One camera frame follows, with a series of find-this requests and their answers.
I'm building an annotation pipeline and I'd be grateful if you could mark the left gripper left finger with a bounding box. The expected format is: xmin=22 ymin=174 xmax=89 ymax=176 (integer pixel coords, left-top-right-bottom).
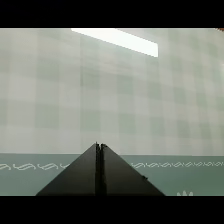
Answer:
xmin=35 ymin=142 xmax=100 ymax=197

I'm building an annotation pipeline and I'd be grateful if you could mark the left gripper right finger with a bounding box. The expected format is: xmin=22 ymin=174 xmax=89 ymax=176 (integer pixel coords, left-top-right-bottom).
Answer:
xmin=98 ymin=143 xmax=166 ymax=197

